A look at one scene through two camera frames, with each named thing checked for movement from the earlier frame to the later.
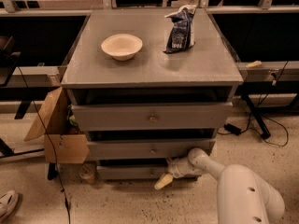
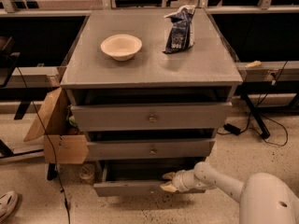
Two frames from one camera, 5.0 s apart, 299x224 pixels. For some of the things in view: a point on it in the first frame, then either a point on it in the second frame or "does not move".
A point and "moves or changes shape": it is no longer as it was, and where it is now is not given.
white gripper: (176, 169) -> (178, 181)
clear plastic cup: (88, 173) does not move
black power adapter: (233, 129) does not move
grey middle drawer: (146, 148) does not move
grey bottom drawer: (133, 172) moves or changes shape
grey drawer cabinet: (150, 86) does not move
